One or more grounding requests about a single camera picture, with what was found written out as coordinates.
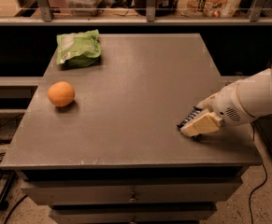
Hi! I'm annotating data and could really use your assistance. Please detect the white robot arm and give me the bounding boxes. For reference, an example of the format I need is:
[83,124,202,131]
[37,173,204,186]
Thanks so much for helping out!
[178,64,272,137]

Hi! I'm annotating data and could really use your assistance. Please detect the printed snack bag on shelf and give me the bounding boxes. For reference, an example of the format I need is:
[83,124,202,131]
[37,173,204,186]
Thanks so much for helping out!
[180,0,241,18]

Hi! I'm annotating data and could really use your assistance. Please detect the lower drawer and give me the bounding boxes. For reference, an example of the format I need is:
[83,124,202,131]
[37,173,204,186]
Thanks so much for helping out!
[50,204,216,224]

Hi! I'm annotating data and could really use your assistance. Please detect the green rice chip bag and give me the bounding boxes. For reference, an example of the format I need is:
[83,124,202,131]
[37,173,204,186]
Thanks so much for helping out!
[56,30,101,68]

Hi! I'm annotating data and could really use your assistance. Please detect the clear plastic container on shelf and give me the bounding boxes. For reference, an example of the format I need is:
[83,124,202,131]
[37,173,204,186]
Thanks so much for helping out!
[65,0,102,16]

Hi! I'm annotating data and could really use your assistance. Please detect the black cable on right floor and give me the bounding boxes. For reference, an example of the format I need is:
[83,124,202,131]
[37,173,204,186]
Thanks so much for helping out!
[248,163,268,224]

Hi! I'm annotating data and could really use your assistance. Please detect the upper drawer with knob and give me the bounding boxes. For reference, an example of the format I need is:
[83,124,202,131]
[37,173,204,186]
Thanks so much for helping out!
[21,178,242,205]

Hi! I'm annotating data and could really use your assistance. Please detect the metal shelf rail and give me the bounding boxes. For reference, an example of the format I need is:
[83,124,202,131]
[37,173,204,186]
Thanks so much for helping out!
[0,0,272,26]

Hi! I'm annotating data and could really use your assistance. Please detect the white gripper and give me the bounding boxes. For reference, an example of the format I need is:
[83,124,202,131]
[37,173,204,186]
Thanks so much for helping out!
[181,81,256,137]

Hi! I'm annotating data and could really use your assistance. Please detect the grey drawer cabinet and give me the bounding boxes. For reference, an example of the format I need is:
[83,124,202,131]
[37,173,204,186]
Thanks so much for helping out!
[0,33,264,224]

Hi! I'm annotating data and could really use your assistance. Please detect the orange fruit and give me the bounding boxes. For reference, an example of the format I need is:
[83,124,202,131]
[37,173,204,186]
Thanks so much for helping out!
[47,81,75,107]

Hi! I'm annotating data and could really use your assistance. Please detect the blue rxbar blueberry wrapper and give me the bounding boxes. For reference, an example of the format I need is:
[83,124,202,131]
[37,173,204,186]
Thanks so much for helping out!
[177,106,202,141]

